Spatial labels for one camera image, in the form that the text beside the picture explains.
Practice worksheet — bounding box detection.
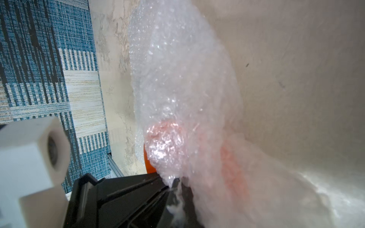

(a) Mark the clear bubble wrap sheet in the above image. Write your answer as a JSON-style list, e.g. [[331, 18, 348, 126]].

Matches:
[[128, 1, 365, 228]]

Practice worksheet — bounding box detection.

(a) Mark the orange plastic bowl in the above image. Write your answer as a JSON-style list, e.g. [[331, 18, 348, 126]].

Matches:
[[144, 146, 157, 174]]

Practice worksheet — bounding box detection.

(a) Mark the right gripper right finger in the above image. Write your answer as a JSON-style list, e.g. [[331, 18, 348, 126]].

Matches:
[[157, 179, 203, 228]]

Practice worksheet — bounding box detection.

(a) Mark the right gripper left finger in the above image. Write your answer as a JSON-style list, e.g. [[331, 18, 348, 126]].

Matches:
[[63, 173, 169, 228]]

